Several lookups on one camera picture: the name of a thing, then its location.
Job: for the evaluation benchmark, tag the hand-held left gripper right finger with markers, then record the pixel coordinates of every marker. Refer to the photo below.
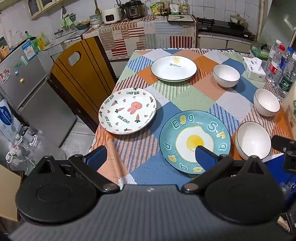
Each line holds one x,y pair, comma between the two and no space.
204,158

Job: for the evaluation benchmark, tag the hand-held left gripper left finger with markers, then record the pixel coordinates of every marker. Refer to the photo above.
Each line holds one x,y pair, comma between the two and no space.
97,157

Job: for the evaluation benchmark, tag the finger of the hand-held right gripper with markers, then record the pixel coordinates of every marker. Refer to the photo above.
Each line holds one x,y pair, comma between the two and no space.
282,143

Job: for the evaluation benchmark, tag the white ribbed bowl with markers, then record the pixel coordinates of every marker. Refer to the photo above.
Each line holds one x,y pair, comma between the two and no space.
266,102
253,139
226,74

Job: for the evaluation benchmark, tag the teal plate fried egg print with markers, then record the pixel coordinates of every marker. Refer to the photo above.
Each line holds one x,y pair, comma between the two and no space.
185,120

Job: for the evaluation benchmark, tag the white plate bunny print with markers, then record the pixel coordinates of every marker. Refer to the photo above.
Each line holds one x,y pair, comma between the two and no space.
127,111

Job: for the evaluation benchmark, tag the white plate sun print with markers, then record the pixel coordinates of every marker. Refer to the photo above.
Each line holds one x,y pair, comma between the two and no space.
173,69

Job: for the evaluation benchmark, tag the stack of pale bowls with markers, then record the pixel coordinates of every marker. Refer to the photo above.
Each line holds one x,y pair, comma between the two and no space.
96,19

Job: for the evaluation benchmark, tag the blue printed box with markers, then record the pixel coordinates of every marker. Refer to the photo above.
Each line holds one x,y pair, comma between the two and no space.
276,171

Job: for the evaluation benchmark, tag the white jug green print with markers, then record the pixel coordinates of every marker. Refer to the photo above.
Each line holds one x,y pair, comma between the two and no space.
290,111

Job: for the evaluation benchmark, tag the water bottle green label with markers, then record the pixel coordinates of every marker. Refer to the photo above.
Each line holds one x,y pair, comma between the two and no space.
286,84

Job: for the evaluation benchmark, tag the water bottle red label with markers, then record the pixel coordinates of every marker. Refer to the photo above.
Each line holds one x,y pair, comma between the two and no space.
275,67

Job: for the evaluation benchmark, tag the clear plastic bag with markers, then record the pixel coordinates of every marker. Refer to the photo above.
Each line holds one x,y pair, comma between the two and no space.
20,149

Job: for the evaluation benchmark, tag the white tissue box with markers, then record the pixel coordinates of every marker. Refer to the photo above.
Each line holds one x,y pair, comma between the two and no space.
254,69

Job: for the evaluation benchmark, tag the yellow wooden chair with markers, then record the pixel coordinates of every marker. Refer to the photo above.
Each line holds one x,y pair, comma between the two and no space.
78,78

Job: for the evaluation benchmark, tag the clear water bottle blue cap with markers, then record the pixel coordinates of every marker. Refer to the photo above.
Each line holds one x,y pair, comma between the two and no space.
288,58

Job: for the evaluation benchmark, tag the silver fridge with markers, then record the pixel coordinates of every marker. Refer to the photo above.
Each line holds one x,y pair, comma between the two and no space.
34,92

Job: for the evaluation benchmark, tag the clear water bottle white cap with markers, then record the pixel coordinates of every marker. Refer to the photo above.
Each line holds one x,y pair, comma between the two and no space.
273,49

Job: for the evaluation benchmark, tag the green plastic basket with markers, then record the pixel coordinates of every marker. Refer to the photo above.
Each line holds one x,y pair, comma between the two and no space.
260,51

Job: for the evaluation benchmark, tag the cardboard box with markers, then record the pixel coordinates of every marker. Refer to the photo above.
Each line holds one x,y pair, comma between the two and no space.
9,192

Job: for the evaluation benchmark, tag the blue white printed bag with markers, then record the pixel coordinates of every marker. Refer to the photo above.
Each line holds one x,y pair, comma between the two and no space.
7,118

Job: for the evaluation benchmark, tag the cartoon mouse fridge magnet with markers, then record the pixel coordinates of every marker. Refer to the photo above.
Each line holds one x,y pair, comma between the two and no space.
3,75

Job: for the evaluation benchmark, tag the striped patchwork counter cloth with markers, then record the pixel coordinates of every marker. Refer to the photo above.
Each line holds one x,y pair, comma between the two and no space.
129,34

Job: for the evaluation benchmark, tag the blue white fridge label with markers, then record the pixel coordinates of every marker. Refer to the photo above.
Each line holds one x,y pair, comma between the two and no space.
27,50

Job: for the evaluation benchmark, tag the black gas stove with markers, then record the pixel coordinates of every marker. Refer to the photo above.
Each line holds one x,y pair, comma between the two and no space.
222,27

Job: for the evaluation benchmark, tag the white cooking pot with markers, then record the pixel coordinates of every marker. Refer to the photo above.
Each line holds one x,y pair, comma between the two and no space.
237,19

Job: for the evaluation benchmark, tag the blue bowl with food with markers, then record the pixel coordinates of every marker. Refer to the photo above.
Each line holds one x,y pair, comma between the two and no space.
82,25

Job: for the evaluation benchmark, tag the green hanging towel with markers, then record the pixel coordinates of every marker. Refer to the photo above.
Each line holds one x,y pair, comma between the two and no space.
67,21

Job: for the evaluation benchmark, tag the black rimmed cutting board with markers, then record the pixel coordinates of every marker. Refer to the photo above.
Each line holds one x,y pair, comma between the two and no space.
180,18

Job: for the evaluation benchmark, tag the white rice cooker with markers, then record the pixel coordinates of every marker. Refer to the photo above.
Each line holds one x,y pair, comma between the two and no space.
111,15

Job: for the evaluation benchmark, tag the wooden spatula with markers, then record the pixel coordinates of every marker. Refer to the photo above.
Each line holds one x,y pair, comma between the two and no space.
97,8

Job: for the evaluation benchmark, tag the black pressure cooker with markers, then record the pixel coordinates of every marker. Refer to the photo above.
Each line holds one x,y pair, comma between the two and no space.
134,10

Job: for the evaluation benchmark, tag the yellow oil bottle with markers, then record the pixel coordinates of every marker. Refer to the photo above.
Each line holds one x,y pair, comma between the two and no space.
185,7

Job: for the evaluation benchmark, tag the dark sauce bottle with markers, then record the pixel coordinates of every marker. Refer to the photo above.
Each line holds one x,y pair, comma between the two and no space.
164,9

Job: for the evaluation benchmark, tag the yellow green snack packet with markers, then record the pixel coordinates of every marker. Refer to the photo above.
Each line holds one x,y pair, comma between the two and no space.
155,8

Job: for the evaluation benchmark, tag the cream wall cabinet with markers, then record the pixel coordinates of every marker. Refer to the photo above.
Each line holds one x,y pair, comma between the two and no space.
39,8

